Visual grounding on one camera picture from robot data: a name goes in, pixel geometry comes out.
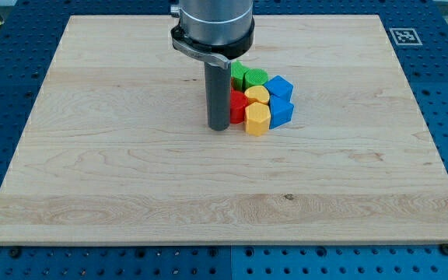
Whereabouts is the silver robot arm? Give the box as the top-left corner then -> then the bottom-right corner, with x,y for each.
170,0 -> 254,70

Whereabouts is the red round block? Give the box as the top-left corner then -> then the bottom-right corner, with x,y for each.
230,89 -> 248,124

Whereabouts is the yellow hexagon block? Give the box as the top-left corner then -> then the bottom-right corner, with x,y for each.
245,103 -> 271,136

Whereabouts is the yellow heart block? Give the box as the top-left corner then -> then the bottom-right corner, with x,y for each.
244,86 -> 270,105

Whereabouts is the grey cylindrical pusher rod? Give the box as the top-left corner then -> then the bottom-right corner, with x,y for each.
204,63 -> 231,131

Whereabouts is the blue cube block lower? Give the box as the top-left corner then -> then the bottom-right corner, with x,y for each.
269,96 -> 294,129

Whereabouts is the blue cube block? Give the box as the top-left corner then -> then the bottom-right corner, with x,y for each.
269,96 -> 294,129
264,75 -> 294,102

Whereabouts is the green cylinder block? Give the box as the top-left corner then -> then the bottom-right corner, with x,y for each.
244,68 -> 269,89

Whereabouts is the green star block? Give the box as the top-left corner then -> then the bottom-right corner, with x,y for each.
231,61 -> 250,91

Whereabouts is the blue cube block upper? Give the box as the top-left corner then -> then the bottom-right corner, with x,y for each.
264,75 -> 294,102

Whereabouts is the light wooden board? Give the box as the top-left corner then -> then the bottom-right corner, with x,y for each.
0,15 -> 448,246

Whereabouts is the white fiducial marker tag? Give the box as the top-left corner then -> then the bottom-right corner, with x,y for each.
390,27 -> 422,46

